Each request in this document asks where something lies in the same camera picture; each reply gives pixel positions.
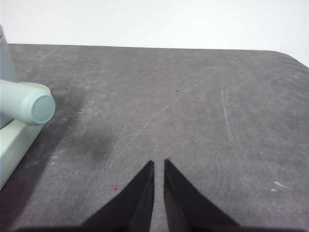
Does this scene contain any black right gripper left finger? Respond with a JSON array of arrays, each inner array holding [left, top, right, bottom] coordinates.
[[79, 160, 155, 232]]

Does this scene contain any mint green breakfast machine base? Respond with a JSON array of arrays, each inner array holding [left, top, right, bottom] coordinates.
[[0, 119, 46, 189]]

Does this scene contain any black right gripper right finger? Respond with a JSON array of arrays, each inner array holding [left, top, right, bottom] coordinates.
[[163, 158, 242, 232]]

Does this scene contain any mint green pot with handle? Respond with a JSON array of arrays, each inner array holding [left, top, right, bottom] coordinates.
[[0, 24, 56, 128]]

